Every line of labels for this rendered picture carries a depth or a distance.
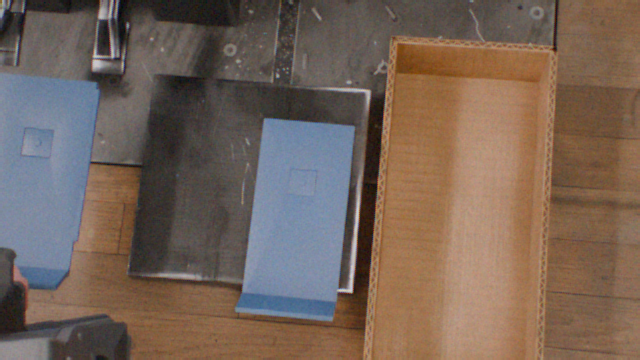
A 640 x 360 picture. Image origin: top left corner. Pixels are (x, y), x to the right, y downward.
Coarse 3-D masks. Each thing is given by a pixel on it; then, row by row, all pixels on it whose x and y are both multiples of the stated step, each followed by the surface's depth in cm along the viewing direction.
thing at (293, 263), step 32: (288, 128) 91; (320, 128) 91; (352, 128) 91; (288, 160) 90; (320, 160) 90; (256, 192) 90; (320, 192) 90; (256, 224) 89; (288, 224) 89; (320, 224) 89; (256, 256) 89; (288, 256) 89; (320, 256) 88; (256, 288) 88; (288, 288) 88; (320, 288) 88
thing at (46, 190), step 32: (0, 96) 86; (32, 96) 85; (64, 96) 85; (0, 128) 85; (32, 128) 85; (64, 128) 85; (0, 160) 84; (32, 160) 84; (64, 160) 84; (0, 192) 84; (32, 192) 84; (64, 192) 84; (0, 224) 83; (32, 224) 83; (64, 224) 83; (32, 256) 83; (64, 256) 83; (32, 288) 80
